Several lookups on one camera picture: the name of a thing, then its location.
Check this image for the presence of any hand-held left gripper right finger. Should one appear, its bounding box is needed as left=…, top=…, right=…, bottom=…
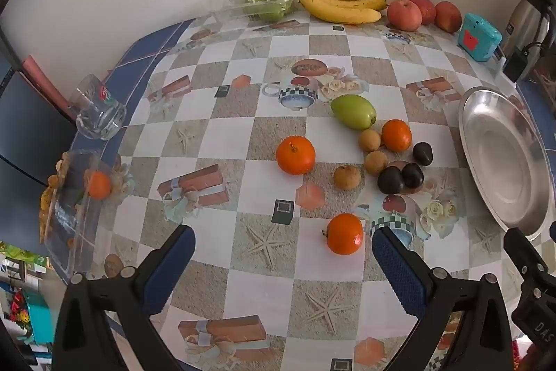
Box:
left=372, top=225, right=517, bottom=371

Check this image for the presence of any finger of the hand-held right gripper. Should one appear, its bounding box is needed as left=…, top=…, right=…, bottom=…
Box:
left=503, top=227, right=551, bottom=289

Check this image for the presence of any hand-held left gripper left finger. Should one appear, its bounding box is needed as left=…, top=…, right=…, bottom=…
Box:
left=52, top=224, right=196, bottom=371

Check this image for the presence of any dark purple fruit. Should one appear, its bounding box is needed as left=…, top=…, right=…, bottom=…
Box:
left=377, top=166, right=406, bottom=194
left=412, top=142, right=434, bottom=166
left=402, top=163, right=425, bottom=188

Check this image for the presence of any round metal plate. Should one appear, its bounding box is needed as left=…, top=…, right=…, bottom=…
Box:
left=458, top=86, right=552, bottom=241

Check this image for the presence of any small brown fruit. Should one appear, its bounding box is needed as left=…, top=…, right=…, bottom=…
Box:
left=364, top=151, right=388, bottom=175
left=333, top=165, right=361, bottom=189
left=358, top=129, right=382, bottom=151

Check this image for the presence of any green mango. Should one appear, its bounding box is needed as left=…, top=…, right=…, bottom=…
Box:
left=330, top=94, right=378, bottom=131

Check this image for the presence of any bunch of green fruits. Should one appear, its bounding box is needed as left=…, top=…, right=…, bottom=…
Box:
left=245, top=0, right=294, bottom=22

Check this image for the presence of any clear plastic box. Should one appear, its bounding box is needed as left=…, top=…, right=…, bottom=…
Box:
left=39, top=149, right=126, bottom=280

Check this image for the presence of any teal crate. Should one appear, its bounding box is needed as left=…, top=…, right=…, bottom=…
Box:
left=26, top=293, right=58, bottom=345

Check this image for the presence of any printed checkered tablecloth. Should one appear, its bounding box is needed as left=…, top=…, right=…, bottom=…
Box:
left=43, top=12, right=556, bottom=371

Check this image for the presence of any clear glass mug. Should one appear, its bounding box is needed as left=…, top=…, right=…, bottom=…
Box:
left=66, top=73, right=128, bottom=141

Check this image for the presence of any black power adapter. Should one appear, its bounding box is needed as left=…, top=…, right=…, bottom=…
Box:
left=502, top=47, right=535, bottom=82

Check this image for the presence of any small white box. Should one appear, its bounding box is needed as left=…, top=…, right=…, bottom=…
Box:
left=489, top=49, right=509, bottom=72

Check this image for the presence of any dark chair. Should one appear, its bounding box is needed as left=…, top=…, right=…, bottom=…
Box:
left=0, top=58, right=76, bottom=189

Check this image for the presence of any teal plastic box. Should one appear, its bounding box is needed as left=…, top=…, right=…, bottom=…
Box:
left=456, top=12, right=503, bottom=62

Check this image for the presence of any steel thermos flask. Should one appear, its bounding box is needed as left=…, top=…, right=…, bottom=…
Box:
left=504, top=0, right=553, bottom=50

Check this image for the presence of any red apple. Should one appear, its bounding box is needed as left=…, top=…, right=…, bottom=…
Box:
left=406, top=0, right=436, bottom=25
left=386, top=0, right=423, bottom=32
left=434, top=1, right=462, bottom=34

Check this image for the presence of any clear plastic fruit container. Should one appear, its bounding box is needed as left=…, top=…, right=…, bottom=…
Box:
left=204, top=0, right=298, bottom=24

